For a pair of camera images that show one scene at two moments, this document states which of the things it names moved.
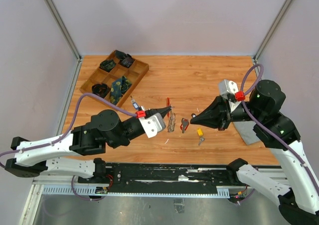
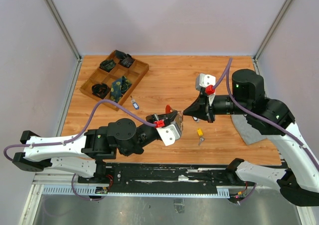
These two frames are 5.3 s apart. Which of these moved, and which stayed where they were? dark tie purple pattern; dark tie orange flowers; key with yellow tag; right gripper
Moved: right gripper
Stayed: key with yellow tag; dark tie orange flowers; dark tie purple pattern
